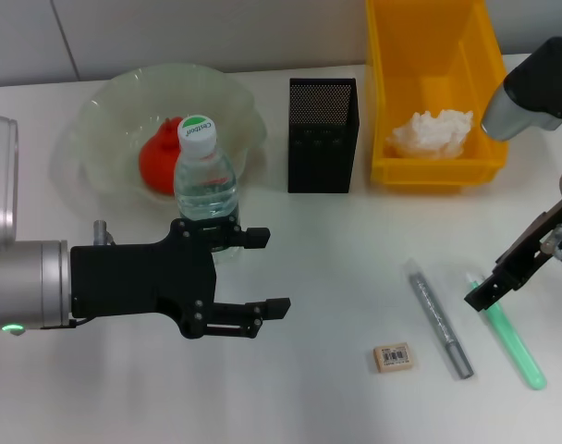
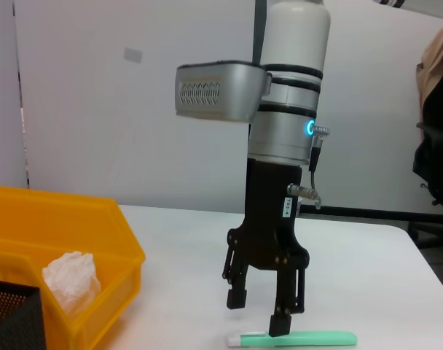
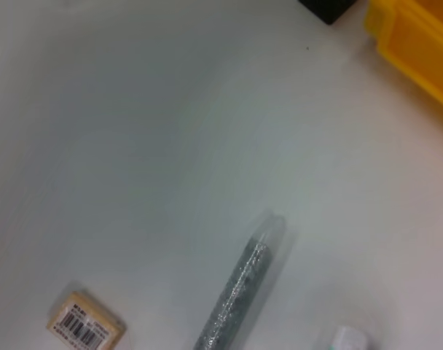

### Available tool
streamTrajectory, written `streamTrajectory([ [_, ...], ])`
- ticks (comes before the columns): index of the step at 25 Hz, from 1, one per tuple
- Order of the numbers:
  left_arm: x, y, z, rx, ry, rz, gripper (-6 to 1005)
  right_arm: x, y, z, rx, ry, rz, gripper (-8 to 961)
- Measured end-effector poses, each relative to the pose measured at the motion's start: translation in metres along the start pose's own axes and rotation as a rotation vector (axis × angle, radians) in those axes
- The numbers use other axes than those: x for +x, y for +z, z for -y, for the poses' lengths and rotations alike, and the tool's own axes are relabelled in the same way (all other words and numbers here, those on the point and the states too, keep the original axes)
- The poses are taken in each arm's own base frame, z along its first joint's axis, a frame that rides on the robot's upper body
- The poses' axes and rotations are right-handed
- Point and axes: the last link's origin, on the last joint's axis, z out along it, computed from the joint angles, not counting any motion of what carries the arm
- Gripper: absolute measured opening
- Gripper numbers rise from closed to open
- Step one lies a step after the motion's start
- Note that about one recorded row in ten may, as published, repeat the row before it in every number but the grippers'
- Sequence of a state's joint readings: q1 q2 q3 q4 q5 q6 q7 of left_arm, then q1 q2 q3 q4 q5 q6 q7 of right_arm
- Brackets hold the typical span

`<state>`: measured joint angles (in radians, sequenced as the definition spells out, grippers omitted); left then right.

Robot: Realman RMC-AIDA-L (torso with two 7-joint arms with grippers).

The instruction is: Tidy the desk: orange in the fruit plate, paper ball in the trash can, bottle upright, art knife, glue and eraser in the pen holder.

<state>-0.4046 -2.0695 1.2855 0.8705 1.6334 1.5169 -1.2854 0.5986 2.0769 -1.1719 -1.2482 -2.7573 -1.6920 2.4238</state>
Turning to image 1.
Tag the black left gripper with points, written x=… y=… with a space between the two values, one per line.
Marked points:
x=138 y=282

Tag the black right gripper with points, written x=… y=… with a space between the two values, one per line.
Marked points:
x=526 y=254

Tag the clear green-label water bottle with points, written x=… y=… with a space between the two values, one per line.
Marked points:
x=207 y=185

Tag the orange red fruit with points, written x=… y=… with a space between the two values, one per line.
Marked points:
x=156 y=162

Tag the white paper ball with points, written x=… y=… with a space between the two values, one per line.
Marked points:
x=431 y=134

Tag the grey pen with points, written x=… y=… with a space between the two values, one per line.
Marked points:
x=436 y=319

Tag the green pen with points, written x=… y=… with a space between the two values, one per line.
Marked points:
x=516 y=342

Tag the beige eraser with barcode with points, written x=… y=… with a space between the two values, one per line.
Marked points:
x=394 y=358

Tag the black mesh pen holder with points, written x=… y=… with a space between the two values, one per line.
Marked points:
x=321 y=139

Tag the pale green glass fruit plate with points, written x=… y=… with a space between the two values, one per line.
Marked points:
x=119 y=111

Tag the yellow plastic bin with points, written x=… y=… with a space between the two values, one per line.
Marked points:
x=401 y=69

